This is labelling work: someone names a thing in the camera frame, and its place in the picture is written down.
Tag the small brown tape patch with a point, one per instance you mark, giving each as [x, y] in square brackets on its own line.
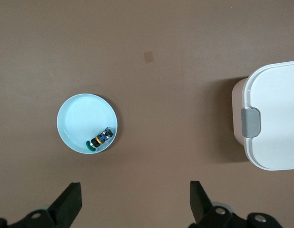
[148, 57]

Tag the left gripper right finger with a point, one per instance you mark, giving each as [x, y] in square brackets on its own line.
[201, 209]

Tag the green push-button switch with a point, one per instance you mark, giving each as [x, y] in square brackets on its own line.
[100, 139]

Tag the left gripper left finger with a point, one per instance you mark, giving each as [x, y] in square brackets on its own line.
[66, 209]

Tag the white lidded lunch box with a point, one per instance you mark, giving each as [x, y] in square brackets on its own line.
[277, 107]

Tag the light blue round plate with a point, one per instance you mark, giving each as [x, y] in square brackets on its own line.
[80, 116]

